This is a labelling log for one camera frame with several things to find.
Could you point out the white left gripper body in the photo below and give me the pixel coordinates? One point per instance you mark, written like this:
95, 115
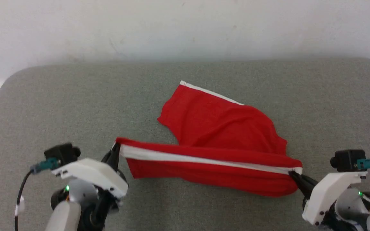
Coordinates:
92, 175

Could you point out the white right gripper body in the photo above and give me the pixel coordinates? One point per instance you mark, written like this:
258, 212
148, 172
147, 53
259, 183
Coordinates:
328, 192

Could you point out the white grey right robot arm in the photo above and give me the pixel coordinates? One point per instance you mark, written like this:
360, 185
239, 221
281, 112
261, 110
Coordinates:
358, 208

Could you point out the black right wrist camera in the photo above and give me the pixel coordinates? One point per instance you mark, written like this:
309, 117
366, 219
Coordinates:
347, 159

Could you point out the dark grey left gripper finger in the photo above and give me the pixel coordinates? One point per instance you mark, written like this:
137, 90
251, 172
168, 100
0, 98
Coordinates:
117, 157
108, 159

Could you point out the grey fabric sofa cushion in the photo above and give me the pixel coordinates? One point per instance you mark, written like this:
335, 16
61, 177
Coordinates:
75, 106

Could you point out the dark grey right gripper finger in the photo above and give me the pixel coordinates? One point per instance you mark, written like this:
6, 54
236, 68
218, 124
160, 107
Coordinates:
305, 190
307, 180

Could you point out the red shorts with white stripes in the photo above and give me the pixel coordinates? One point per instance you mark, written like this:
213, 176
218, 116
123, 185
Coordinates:
217, 134

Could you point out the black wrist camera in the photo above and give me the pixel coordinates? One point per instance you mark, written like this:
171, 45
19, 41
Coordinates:
347, 159
62, 154

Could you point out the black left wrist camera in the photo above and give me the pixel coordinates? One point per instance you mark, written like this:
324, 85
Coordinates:
62, 154

